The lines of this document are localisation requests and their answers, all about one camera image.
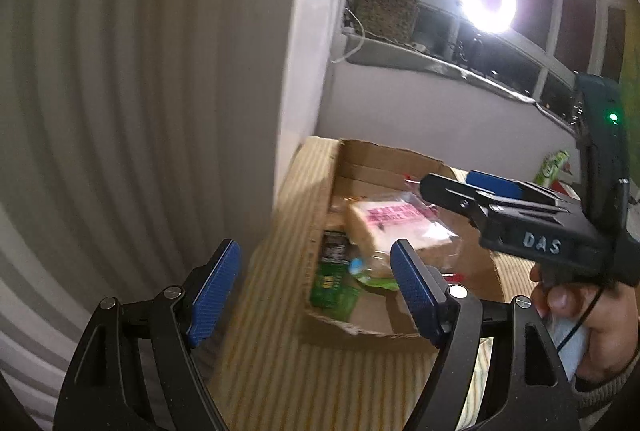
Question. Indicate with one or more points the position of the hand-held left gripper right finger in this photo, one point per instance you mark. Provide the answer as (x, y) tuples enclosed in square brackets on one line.
[(412, 292)]

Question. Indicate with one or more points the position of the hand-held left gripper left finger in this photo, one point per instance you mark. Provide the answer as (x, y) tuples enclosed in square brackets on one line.
[(215, 296)]

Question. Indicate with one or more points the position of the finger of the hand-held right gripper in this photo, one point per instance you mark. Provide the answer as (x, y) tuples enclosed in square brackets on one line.
[(495, 183), (450, 193)]

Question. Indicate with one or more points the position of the cardboard box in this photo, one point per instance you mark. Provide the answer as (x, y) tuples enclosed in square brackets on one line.
[(380, 317)]

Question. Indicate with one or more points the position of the pink label bread packet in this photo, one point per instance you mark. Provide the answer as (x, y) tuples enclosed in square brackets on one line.
[(395, 231)]

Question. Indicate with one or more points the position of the black snack packet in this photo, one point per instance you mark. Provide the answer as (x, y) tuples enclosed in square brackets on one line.
[(334, 248)]

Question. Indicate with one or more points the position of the person's right forearm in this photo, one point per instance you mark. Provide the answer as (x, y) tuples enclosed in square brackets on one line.
[(610, 391)]

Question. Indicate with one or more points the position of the person's right hand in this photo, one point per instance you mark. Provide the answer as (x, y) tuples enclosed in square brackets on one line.
[(615, 321)]

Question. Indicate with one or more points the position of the red snack packet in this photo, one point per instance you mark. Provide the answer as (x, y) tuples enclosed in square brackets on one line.
[(451, 277)]

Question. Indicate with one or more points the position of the green bag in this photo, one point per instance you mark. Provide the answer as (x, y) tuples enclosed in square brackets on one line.
[(550, 167)]

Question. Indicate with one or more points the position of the light blue candy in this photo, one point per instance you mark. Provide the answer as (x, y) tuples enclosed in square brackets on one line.
[(356, 266)]

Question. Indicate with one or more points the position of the dark green snack packet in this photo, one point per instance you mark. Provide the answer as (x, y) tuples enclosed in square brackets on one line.
[(332, 288)]

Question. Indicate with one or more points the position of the grey windowsill cover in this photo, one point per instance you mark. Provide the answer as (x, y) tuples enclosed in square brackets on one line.
[(450, 71)]

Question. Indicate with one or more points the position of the woven basket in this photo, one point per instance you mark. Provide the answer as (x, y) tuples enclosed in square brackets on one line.
[(386, 13)]

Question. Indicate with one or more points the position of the green wall poster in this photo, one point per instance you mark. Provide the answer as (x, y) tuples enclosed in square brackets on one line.
[(631, 41)]

